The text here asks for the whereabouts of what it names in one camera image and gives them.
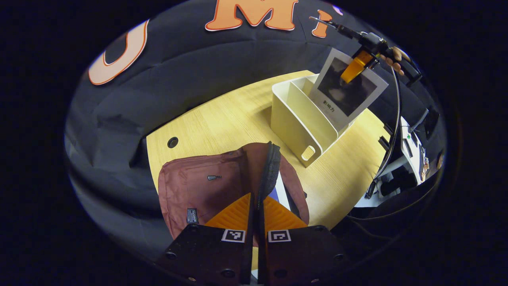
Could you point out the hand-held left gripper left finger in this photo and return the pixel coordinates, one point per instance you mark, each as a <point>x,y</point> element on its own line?
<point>249,258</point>

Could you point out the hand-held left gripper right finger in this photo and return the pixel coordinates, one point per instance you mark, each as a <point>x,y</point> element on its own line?
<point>262,258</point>

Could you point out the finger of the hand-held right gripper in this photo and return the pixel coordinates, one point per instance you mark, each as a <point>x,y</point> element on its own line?
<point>355,67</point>

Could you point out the white book with grey picture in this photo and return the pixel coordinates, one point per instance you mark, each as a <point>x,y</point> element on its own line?
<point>345,95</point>

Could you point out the white bookshelf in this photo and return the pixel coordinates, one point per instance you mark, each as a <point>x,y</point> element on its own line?
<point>289,115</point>

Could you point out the maroon schoolbag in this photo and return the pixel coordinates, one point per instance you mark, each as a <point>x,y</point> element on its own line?
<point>198,190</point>

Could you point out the black monitor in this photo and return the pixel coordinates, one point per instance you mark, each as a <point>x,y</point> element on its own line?
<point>430,121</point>

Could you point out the white side desk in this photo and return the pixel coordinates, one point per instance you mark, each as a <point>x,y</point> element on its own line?
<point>397,163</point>

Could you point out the round black desk grommet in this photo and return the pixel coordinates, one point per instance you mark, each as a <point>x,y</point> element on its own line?
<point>172,142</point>

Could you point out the black backdrop cloth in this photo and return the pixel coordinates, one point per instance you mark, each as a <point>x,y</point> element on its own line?
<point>190,71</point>

